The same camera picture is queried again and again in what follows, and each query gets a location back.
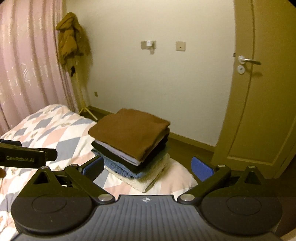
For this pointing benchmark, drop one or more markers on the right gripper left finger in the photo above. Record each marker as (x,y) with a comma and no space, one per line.
(82,177)

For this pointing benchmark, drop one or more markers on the beige door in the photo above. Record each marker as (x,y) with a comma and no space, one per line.
(259,124)

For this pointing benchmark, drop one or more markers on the beige wall switch plate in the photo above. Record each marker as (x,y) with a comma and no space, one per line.
(180,46)

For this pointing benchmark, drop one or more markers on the pink curtain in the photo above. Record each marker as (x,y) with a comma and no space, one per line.
(31,75)

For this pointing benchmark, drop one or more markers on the cream fleece folded towel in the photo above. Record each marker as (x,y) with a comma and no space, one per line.
(143,180)

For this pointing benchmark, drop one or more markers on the brown long-sleeve garment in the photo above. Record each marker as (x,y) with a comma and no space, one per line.
(126,125)

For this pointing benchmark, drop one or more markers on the yellow coat rack stand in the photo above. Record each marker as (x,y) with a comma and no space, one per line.
(73,64)

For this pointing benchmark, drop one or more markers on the black folded garment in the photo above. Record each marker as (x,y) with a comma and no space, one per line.
(137,148)

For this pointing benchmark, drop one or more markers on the wall switch with hook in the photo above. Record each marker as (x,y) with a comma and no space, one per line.
(148,45)

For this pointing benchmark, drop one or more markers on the silver door handle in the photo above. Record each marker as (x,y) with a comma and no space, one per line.
(242,60)

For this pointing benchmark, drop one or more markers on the checkered patchwork quilt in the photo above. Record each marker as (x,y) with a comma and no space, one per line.
(56,127)

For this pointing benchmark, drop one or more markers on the mustard jacket on rack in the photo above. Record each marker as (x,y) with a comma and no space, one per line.
(72,39)

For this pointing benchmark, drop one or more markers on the blue folded jeans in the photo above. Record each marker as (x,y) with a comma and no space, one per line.
(134,172)

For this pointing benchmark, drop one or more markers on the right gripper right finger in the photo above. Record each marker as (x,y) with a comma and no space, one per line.
(211,178)

